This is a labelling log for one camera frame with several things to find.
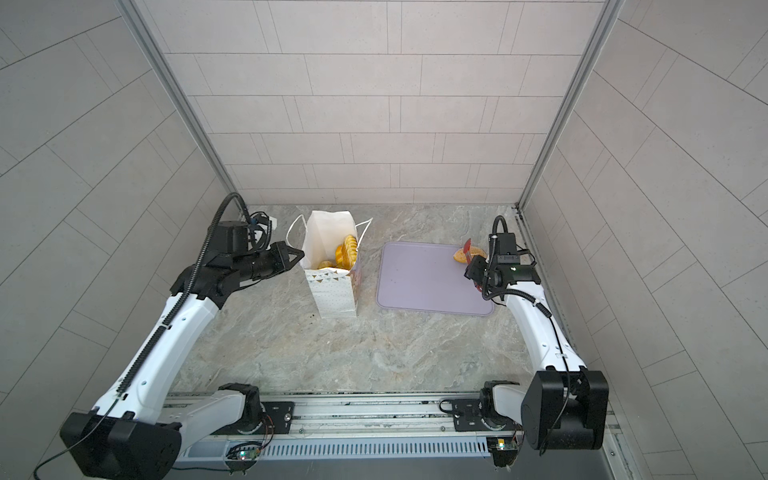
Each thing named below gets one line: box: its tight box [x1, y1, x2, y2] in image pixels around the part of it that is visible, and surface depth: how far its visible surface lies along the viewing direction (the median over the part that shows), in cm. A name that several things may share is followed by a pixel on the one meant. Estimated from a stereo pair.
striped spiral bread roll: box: [336, 234, 358, 269], surface depth 86 cm
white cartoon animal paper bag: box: [300, 211, 361, 319], surface depth 81 cm
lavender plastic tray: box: [376, 242, 495, 317], surface depth 101 cm
